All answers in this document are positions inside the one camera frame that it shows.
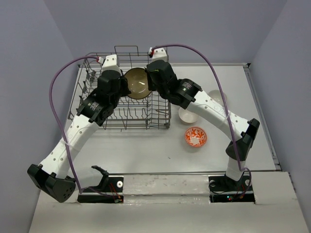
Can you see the grey wire dish rack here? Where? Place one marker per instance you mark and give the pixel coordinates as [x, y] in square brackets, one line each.
[151, 112]

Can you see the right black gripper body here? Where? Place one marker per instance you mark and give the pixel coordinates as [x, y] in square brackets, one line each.
[153, 87]

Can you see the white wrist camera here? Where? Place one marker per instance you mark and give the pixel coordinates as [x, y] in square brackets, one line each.
[158, 54]
[111, 63]

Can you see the white bowl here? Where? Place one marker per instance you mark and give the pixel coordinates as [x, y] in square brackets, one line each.
[217, 96]
[187, 117]

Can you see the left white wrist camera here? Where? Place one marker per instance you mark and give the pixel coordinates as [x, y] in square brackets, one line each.
[111, 63]

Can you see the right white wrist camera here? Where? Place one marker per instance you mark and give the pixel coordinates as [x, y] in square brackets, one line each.
[158, 54]

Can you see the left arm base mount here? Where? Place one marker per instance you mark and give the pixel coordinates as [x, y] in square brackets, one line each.
[109, 190]

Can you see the metal rail bar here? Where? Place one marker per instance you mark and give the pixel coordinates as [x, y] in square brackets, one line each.
[169, 173]

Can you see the brown glazed bowl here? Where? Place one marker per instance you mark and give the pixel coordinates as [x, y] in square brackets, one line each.
[137, 83]

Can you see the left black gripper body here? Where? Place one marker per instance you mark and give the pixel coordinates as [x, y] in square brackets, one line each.
[124, 90]

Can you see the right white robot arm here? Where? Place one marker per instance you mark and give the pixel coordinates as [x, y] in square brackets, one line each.
[190, 96]

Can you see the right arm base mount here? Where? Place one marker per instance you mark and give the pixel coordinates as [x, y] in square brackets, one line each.
[225, 190]

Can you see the orange floral bowl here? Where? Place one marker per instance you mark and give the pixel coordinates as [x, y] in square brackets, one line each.
[195, 137]

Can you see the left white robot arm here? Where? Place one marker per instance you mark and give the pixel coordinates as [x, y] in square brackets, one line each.
[51, 175]

